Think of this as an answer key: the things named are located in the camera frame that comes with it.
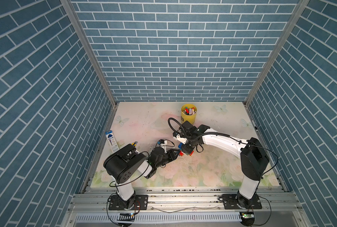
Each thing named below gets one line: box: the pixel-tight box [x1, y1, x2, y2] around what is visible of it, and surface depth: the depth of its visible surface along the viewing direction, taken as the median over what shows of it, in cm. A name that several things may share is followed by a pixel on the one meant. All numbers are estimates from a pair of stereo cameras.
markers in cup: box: [182, 106, 197, 115], surface depth 101 cm
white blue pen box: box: [105, 130, 120, 153], surface depth 100 cm
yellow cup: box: [180, 103, 198, 125], surface depth 101 cm
